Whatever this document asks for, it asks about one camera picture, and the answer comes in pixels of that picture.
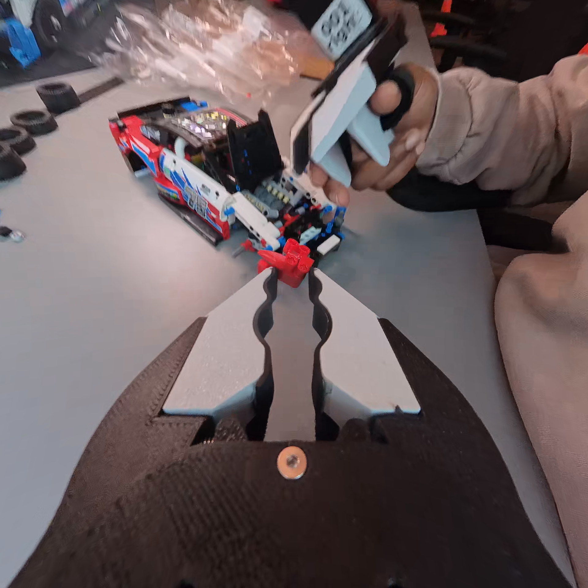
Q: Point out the black chair armrest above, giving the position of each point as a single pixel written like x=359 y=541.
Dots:
x=459 y=202

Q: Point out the toy brick race car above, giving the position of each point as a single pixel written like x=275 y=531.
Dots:
x=193 y=183

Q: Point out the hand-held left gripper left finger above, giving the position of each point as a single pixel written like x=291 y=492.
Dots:
x=220 y=363

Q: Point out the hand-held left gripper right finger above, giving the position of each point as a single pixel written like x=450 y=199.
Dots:
x=363 y=363

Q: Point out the person's right forearm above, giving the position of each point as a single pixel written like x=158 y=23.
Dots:
x=505 y=128

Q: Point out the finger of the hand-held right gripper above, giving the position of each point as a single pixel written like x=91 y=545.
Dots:
x=342 y=110
x=301 y=138

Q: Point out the pile of clear plastic bags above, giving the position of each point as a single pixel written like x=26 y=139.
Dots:
x=206 y=46

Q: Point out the black rubber toy tire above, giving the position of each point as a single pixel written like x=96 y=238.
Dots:
x=16 y=140
x=9 y=163
x=57 y=96
x=34 y=121

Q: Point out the person's right hand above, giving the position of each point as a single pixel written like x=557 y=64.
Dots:
x=425 y=105

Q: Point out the black flat strip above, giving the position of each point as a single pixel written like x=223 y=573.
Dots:
x=101 y=89

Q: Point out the scattered small brick parts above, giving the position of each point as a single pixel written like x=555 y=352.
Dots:
x=16 y=236

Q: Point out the person's beige clothing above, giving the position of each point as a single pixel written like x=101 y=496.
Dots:
x=551 y=367

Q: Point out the race car set box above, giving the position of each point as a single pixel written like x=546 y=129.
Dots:
x=46 y=27

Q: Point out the red brick assembly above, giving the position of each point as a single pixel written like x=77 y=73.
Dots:
x=291 y=268

